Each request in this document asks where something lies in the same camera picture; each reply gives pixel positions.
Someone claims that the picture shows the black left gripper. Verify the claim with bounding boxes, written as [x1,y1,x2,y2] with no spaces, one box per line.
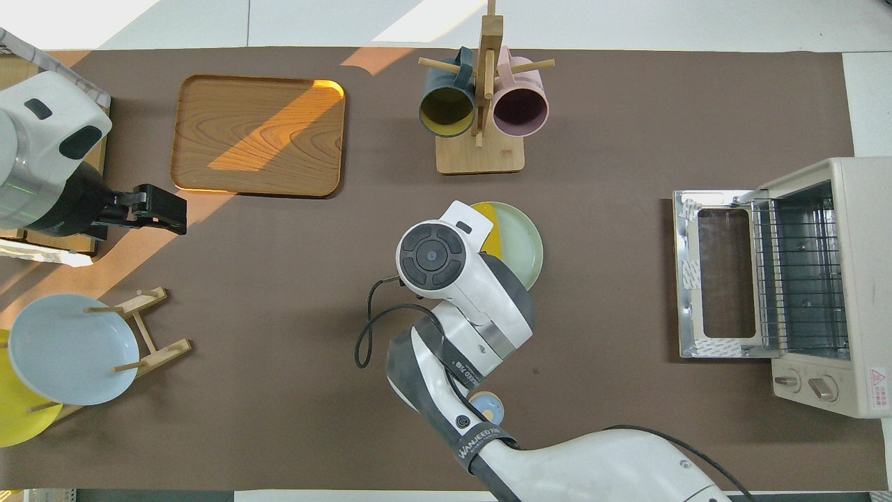
[98,183,187,235]

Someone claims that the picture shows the yellow corn cob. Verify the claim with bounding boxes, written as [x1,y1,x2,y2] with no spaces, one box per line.
[479,205,503,260]

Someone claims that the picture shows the pale green plate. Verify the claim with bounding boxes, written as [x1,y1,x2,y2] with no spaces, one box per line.
[470,201,544,291]

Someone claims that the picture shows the cream toaster oven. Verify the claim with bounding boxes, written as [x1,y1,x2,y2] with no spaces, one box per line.
[672,157,892,419]

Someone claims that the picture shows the wooden serving tray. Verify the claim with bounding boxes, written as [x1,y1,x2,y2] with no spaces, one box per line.
[170,74,346,199]

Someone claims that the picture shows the wooden plate rack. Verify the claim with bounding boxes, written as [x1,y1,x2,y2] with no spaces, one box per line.
[28,286,193,423]

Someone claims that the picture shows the brown table mat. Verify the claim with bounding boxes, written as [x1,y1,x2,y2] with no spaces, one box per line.
[0,46,889,492]

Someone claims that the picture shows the light blue plate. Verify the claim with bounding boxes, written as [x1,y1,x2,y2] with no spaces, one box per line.
[8,294,140,406]

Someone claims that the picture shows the yellow plate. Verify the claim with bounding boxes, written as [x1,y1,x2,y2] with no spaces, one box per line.
[0,329,63,448]

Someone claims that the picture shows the dark blue mug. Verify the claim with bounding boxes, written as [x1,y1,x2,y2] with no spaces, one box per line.
[418,47,478,138]

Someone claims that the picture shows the wooden mug rack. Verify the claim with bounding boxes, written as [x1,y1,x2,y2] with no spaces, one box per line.
[418,0,556,175]

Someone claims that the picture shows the pink mug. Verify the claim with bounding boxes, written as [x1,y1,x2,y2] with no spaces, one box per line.
[491,47,550,137]

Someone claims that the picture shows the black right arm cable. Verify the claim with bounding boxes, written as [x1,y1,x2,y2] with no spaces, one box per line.
[354,277,757,502]

